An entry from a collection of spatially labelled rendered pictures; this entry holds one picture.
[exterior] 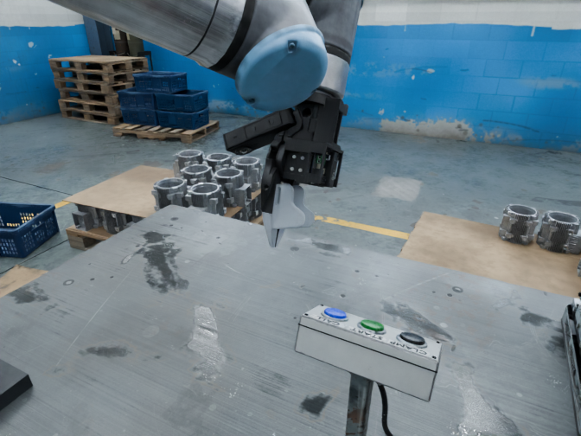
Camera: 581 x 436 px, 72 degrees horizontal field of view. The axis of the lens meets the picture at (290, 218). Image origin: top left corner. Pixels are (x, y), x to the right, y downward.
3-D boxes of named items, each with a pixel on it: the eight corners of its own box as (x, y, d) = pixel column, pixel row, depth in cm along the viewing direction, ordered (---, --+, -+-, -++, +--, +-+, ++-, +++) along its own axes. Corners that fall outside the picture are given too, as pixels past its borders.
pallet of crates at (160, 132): (220, 129, 576) (214, 71, 540) (190, 144, 507) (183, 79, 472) (149, 123, 609) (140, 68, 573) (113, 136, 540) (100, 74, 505)
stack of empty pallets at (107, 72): (157, 114, 661) (150, 57, 621) (117, 125, 592) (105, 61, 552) (104, 108, 710) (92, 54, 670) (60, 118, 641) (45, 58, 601)
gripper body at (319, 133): (317, 189, 49) (335, 91, 48) (258, 177, 53) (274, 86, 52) (336, 192, 56) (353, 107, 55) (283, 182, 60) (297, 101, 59)
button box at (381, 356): (435, 380, 50) (444, 340, 50) (430, 404, 44) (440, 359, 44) (312, 336, 57) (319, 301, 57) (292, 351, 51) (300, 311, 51)
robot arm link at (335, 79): (271, 48, 51) (301, 73, 60) (264, 86, 51) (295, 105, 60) (337, 50, 47) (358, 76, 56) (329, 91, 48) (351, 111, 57)
